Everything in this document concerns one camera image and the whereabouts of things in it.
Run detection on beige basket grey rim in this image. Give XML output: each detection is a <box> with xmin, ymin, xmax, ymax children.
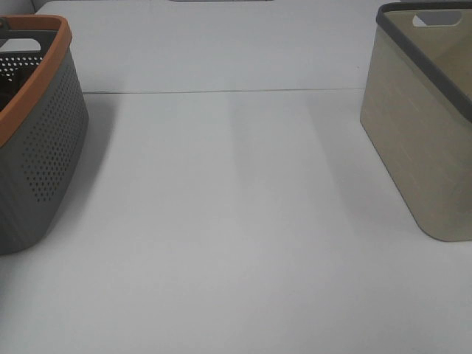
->
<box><xmin>360</xmin><ymin>1</ymin><xmax>471</xmax><ymax>242</ymax></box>

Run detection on grey perforated basket orange rim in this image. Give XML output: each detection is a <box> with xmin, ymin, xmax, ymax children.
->
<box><xmin>1</xmin><ymin>15</ymin><xmax>89</xmax><ymax>255</ymax></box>

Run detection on brown towels inside grey basket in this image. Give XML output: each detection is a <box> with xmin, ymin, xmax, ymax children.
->
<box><xmin>0</xmin><ymin>71</ymin><xmax>23</xmax><ymax>111</ymax></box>

